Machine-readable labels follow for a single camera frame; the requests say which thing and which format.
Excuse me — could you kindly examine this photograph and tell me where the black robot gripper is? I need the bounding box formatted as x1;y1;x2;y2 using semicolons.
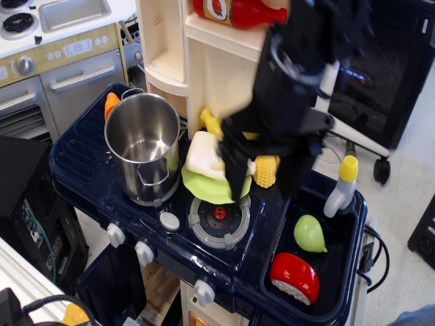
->
219;24;334;200

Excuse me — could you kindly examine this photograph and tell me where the red and white sushi toy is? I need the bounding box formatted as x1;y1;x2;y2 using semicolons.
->
269;252;320;306

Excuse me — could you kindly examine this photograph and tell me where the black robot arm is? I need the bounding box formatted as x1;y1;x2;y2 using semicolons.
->
217;1;373;201

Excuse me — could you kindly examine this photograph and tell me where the stainless steel pot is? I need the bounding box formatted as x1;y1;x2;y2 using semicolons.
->
104;88;181;207

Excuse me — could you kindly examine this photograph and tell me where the yellow toy corn cob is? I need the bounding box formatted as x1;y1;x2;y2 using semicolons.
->
253;156;279;189

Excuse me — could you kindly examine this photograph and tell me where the green toy plate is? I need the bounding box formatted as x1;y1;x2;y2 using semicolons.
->
181;166;237;204

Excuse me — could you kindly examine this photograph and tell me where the white toy milk jug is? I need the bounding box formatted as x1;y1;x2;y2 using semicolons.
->
185;131;257;181

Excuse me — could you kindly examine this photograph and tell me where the yellow toy banana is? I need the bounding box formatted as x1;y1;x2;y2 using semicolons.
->
200;107;259;141

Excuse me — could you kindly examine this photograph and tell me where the green toy pear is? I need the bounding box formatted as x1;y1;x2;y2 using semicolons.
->
294;214;328;253

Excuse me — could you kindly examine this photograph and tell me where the grey and yellow toy faucet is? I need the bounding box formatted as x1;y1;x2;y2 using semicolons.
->
324;155;359;218

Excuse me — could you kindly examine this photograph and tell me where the navy blue toy kitchen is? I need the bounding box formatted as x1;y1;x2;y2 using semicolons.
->
50;83;367;325

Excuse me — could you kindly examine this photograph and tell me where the cream toy shelf tower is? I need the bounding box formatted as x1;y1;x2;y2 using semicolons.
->
136;1;268;139

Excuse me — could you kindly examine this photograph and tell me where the red toy ketchup bottle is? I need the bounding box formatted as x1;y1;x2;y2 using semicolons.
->
192;0;288;29

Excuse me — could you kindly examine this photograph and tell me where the orange toy carrot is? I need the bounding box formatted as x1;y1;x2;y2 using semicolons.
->
104;92;120;120

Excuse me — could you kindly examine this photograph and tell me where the wooden toy stove oven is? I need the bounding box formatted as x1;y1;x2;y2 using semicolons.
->
1;1;136;141

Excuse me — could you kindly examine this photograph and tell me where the black computer case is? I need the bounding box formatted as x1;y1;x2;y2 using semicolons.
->
1;137;88;295

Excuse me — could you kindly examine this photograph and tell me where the black power cable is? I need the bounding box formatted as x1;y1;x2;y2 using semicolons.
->
355;223;391;295

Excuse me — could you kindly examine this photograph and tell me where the black braided cable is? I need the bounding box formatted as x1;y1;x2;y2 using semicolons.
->
20;294;99;326

